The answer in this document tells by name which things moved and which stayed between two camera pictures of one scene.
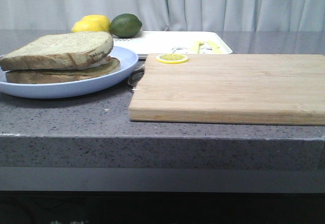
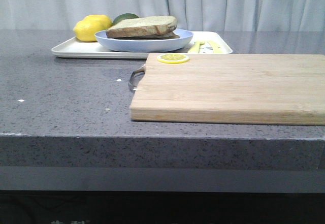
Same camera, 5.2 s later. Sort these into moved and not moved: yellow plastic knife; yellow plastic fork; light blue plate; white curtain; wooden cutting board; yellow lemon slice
Moved: light blue plate
Not moved: yellow plastic fork; yellow lemon slice; white curtain; wooden cutting board; yellow plastic knife
